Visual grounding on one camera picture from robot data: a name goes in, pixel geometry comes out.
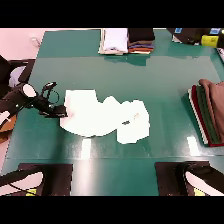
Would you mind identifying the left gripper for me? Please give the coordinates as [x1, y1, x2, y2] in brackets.
[39, 103, 68, 120]

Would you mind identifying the white T-shirt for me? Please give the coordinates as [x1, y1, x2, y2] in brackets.
[59, 88, 151, 145]

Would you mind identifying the white folded garment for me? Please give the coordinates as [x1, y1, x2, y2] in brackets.
[98, 28, 130, 56]

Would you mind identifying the heap of clothes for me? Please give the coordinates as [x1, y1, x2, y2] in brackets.
[128, 40, 155, 55]

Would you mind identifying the black garment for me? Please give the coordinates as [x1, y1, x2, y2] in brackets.
[128, 28, 156, 44]

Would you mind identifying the red garment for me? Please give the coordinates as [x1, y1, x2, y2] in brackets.
[190, 85, 224, 148]

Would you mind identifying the green garment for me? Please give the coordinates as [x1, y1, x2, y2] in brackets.
[195, 84, 224, 146]

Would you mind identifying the yellow box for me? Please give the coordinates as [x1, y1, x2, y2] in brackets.
[200, 34, 220, 48]

